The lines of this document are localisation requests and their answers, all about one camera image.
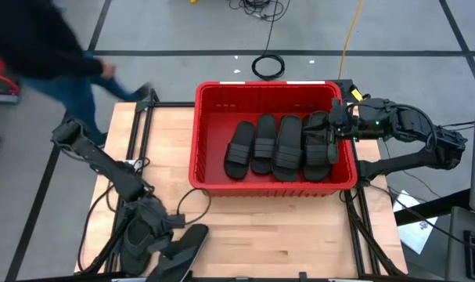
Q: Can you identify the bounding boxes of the black metal table frame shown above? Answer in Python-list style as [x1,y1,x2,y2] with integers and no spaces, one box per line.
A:
[78,88,408,282]

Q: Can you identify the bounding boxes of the yellow cable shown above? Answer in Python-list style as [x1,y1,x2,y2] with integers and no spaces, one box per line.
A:
[337,0,364,81]

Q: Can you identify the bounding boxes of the black metal beam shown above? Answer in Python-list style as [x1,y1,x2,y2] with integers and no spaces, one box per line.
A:
[393,187,473,227]

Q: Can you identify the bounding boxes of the thin black cable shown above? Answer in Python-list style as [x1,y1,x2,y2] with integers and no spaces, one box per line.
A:
[77,183,119,273]

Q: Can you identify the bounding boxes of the red plastic bin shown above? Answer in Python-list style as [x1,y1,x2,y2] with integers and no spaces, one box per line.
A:
[189,80,358,197]

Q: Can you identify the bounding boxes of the coiled black cable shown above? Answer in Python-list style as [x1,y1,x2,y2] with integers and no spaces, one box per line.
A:
[251,0,286,81]

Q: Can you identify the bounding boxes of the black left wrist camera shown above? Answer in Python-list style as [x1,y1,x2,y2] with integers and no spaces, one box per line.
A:
[167,213,187,229]

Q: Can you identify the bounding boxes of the tangled black cables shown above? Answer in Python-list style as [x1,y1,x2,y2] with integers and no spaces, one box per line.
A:
[228,0,292,23]

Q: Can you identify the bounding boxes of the grey desk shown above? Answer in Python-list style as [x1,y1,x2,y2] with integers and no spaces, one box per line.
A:
[444,205,475,282]

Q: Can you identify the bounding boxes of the white paper sheet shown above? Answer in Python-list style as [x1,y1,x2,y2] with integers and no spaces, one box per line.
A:
[393,190,440,255]

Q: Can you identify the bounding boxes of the black flip-flop sandal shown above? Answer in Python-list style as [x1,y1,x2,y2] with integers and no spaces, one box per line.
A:
[120,217,154,276]
[146,223,210,282]

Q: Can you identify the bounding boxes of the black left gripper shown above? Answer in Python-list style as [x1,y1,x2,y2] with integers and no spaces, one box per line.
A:
[134,196,175,258]

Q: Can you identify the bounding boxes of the person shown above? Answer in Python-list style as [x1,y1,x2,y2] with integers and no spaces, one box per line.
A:
[0,0,154,146]

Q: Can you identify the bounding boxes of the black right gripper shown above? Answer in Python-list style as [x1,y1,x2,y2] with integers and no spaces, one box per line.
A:
[303,97,362,165]

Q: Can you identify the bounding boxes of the red and black cart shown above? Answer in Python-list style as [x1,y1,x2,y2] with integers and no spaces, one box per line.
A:
[0,58,21,105]

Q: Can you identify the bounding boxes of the black camera cable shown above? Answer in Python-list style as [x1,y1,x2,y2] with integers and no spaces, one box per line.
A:
[176,187,213,227]

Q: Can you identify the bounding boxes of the black control box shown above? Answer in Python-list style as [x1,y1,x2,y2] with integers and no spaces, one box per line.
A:
[336,79,364,103]

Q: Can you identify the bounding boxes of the black three-band slide sandal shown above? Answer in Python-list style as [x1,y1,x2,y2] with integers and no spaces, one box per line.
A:
[223,121,257,180]
[271,114,304,183]
[250,114,278,175]

